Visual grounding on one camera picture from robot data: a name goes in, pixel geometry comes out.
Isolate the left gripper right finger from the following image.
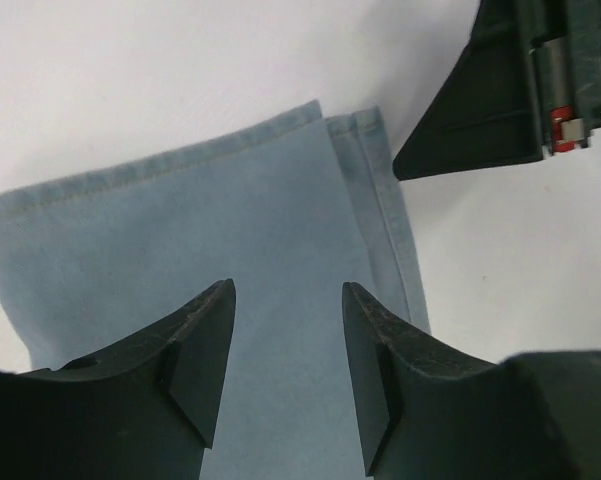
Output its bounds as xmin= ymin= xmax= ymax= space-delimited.
xmin=342 ymin=283 xmax=601 ymax=479

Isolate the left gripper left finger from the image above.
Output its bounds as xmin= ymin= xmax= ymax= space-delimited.
xmin=0 ymin=280 xmax=236 ymax=479

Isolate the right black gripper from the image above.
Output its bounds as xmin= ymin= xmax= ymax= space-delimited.
xmin=393 ymin=0 xmax=601 ymax=181

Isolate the light blue denim skirt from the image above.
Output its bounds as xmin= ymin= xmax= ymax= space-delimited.
xmin=0 ymin=102 xmax=429 ymax=479

